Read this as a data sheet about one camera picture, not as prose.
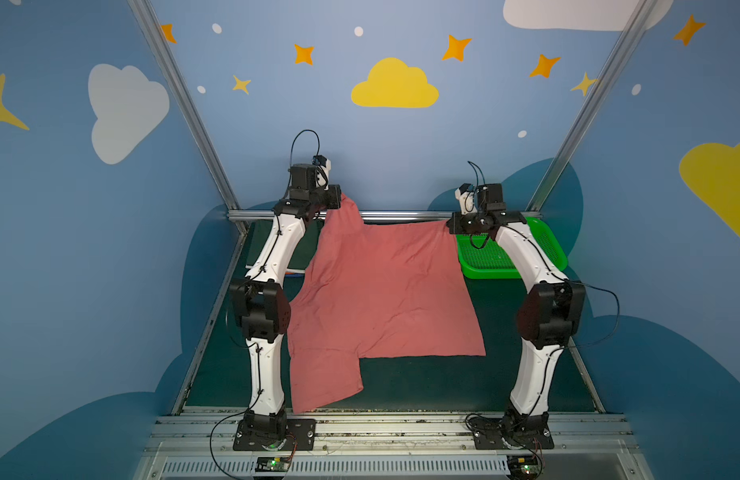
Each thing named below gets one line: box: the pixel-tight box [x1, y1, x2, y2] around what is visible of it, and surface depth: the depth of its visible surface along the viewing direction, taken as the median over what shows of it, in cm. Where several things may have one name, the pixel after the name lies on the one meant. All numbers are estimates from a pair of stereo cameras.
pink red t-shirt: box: [287, 193, 487, 414], surface depth 100 cm
